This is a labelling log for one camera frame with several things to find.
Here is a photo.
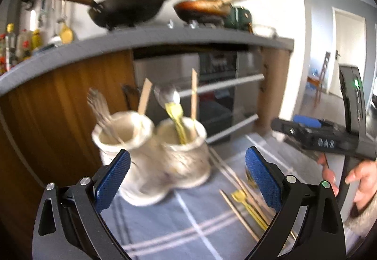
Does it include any yellow plastic fork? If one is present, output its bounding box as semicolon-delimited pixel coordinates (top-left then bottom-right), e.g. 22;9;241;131
231;190;268;231

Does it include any yellow plastic spoon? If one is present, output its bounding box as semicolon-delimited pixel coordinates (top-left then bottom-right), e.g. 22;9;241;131
165;102;188;145

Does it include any person's right hand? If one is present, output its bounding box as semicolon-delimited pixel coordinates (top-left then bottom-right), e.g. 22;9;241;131
317;154;376;213

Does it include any wooden chair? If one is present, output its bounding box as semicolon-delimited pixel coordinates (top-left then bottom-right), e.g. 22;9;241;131
307;51;330;108

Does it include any white ceramic double utensil holder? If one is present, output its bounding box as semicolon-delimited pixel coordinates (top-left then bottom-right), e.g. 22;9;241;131
91;111;211;206

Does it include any blue plaid cloth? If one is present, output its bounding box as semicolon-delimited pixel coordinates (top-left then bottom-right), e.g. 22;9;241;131
100;132;325;260

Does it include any wooden cabinet door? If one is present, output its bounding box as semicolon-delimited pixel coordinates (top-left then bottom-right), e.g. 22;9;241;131
1;50;138;186

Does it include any stainless steel oven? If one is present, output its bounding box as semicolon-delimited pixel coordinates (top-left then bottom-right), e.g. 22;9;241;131
134;51;263;144

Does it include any white door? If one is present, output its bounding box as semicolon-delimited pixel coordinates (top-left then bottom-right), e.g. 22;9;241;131
329;8;366;97

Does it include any glass bowl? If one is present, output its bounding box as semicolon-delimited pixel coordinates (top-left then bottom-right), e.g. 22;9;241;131
252;24;278;39

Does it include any silver spoon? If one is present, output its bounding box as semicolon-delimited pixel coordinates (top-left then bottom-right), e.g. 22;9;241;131
154;84;180;109

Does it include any green kettle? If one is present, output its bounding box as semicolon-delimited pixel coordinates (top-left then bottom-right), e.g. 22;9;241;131
224;6;252;32

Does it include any grey speckled countertop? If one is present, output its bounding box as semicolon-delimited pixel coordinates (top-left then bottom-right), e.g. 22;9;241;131
1;27;294;95

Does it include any brown frying pan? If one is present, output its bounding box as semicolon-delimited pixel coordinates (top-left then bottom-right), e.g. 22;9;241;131
173;0;239;23

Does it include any yellow mustard bottle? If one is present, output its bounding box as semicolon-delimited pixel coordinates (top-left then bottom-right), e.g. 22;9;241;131
31;28;43;51

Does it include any clear oil bottle yellow cap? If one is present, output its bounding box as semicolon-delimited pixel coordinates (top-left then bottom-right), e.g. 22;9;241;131
5;23;18;71

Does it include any black wok with wooden handle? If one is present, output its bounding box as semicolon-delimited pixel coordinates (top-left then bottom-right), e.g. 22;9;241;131
63;0;168;30

